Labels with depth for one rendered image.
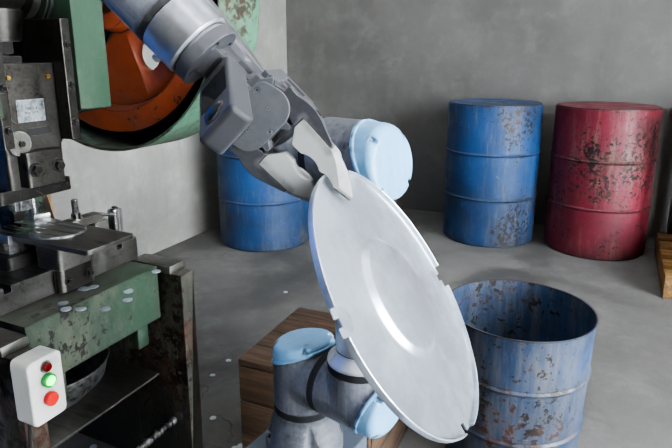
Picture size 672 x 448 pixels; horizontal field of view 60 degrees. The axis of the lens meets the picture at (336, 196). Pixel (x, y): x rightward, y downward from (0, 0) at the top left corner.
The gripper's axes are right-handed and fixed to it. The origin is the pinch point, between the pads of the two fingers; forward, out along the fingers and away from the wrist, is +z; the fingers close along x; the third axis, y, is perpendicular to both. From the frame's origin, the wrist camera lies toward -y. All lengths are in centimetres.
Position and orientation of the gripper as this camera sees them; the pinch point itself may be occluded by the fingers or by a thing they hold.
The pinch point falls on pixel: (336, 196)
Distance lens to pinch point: 58.4
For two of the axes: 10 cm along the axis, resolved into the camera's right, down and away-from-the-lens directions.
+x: -7.0, 6.6, 2.8
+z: 7.0, 7.1, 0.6
